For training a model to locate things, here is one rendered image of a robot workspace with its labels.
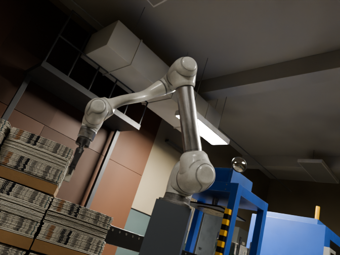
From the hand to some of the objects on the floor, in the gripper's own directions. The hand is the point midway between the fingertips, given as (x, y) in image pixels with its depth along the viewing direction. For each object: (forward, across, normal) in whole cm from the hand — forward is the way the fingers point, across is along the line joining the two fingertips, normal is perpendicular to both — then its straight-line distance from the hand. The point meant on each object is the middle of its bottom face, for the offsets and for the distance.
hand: (69, 174), depth 146 cm
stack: (+96, 0, -33) cm, 101 cm away
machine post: (+97, -184, +185) cm, 278 cm away
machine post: (+97, -81, +161) cm, 204 cm away
